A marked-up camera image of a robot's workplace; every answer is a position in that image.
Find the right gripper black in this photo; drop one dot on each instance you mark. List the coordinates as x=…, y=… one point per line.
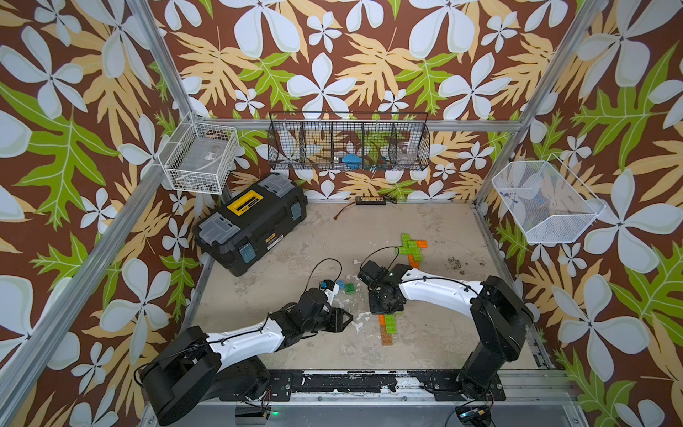
x=374, y=310

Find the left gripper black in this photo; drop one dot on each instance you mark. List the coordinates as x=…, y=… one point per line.
x=337, y=323

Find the lime lego brick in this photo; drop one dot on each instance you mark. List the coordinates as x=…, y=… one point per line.
x=405, y=239
x=410, y=249
x=390, y=324

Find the tan lego brick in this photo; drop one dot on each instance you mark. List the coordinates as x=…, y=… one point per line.
x=386, y=338

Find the orange lego brick long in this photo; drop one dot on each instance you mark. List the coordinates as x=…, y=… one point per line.
x=413, y=263

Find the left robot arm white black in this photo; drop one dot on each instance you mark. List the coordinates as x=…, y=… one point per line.
x=187, y=371

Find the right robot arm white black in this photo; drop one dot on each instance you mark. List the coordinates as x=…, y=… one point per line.
x=498, y=313

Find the black power strip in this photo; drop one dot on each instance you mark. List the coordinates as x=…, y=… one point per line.
x=370, y=201

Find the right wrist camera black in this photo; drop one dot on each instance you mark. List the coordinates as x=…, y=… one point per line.
x=372, y=274

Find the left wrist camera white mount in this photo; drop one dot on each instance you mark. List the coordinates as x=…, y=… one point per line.
x=330, y=289

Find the black toolbox yellow handle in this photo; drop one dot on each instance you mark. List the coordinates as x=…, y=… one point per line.
x=239, y=234

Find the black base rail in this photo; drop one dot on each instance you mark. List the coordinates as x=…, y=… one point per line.
x=442, y=385

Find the black wire basket centre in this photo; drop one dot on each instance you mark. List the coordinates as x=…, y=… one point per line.
x=348, y=141

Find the white wire basket right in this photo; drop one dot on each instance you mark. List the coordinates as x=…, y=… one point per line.
x=547, y=200

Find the white wire basket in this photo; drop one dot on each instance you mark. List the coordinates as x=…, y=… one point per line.
x=547, y=200
x=199, y=156

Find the white wire basket left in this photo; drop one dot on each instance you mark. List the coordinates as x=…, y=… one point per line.
x=199, y=156

